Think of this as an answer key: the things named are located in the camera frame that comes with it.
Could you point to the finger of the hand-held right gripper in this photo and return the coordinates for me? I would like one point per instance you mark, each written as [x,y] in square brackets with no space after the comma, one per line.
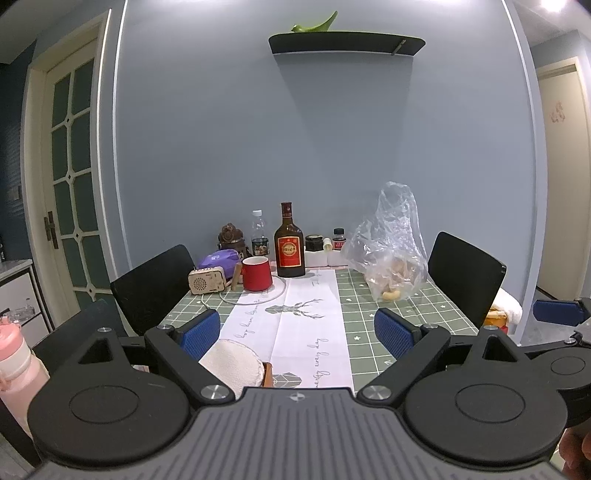
[554,311]

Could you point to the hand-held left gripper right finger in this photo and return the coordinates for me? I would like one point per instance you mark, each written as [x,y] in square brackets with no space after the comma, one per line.
[392,332]

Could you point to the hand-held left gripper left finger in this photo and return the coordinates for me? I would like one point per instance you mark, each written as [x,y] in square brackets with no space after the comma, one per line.
[201,334]

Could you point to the white fleece cloth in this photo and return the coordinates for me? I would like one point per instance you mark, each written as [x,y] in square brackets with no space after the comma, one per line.
[231,364]

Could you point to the green checked tablecloth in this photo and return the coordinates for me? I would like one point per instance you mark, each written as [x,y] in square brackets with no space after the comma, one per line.
[360,323]

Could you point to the pale pastry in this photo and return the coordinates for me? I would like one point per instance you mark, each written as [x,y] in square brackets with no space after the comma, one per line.
[392,294]

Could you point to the white towel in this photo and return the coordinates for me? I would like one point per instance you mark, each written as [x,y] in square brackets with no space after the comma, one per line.
[510,304]

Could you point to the small wooden radio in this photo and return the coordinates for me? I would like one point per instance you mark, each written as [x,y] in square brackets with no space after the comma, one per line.
[205,281]

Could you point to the purple pouch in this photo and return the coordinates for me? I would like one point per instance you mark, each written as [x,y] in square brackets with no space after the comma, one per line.
[217,261]

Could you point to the red mug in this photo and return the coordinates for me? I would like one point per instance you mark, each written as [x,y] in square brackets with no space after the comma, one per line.
[256,274]

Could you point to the white box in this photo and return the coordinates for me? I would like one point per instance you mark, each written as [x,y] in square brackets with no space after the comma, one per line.
[337,259]
[316,259]

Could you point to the white table runner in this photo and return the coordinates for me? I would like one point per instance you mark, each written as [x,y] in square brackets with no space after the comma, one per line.
[300,332]

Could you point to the large clear plastic bag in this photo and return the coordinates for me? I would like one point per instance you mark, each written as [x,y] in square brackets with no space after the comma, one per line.
[392,240]

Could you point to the brown figurine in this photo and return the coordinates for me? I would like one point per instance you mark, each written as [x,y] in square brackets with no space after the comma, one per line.
[231,237]

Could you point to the small dark capped bottle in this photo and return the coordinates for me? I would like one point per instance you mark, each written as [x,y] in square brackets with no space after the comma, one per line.
[339,240]

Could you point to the clear water bottle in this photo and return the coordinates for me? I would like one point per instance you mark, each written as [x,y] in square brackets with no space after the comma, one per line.
[259,230]

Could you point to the black jar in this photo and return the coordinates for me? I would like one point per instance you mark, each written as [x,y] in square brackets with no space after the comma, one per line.
[314,242]

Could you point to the brown liquor bottle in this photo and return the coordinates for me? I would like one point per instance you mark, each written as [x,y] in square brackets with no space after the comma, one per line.
[289,249]

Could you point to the cream door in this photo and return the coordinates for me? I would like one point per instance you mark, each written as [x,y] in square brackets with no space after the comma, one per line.
[561,184]

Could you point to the white cabinet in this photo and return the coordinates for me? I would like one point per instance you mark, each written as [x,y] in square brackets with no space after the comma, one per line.
[21,295]

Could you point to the pink water bottle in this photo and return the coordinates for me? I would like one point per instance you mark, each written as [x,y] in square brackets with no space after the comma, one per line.
[18,369]

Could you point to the glass paneled door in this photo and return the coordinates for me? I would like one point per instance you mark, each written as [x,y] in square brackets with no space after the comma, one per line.
[69,161]

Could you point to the green bird figurine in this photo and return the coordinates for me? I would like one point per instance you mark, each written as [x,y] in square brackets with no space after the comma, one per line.
[314,26]

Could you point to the black wall shelf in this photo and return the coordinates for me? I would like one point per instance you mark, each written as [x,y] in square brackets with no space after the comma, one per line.
[346,42]

